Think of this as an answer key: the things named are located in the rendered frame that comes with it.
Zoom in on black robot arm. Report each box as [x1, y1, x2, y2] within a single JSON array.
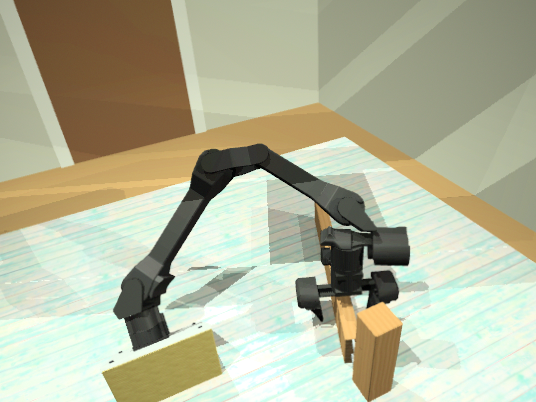
[[113, 143, 410, 352]]

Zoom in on wooden post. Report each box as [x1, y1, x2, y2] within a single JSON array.
[[352, 302, 403, 402]]

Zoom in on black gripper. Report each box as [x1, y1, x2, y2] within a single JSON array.
[[295, 262, 399, 322]]

